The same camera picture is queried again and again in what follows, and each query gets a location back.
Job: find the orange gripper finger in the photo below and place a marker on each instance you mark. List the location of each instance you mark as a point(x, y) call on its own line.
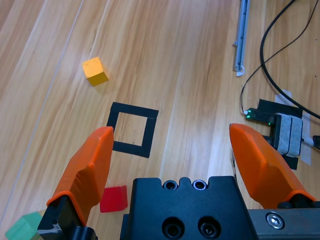
point(87, 170)
point(262, 165)

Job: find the red wooden block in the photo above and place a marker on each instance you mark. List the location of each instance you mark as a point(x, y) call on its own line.
point(115, 200)

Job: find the green wooden block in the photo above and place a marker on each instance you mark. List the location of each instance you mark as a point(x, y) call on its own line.
point(22, 227)

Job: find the yellow wooden block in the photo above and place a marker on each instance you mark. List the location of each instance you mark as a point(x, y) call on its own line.
point(96, 72)

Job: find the grey felt wrapped adapter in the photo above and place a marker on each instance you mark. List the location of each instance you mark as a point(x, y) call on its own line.
point(290, 135)

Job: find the translucent white tape strip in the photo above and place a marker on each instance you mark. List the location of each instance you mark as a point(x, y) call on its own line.
point(283, 96)
point(306, 150)

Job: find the circuit board with green LEDs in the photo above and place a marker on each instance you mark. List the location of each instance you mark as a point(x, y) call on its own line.
point(260, 115)

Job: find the small taped electronic board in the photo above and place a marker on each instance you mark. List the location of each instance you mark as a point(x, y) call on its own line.
point(275, 106)

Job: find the black tape square outline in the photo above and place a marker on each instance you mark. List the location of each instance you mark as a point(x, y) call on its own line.
point(135, 110)

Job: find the grey aluminium rail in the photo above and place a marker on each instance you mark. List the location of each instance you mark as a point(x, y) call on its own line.
point(241, 37)

